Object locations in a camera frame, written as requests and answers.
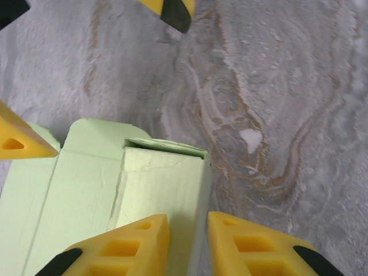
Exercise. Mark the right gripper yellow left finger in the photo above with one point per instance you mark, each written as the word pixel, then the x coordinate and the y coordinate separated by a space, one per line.
pixel 120 253

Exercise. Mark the light green paper box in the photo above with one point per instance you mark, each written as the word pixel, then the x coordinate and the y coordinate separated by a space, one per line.
pixel 86 187

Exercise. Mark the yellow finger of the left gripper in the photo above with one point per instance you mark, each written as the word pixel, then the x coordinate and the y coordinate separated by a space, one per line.
pixel 20 138
pixel 172 11

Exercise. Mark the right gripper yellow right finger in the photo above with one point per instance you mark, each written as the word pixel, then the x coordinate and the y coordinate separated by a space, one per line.
pixel 253 253

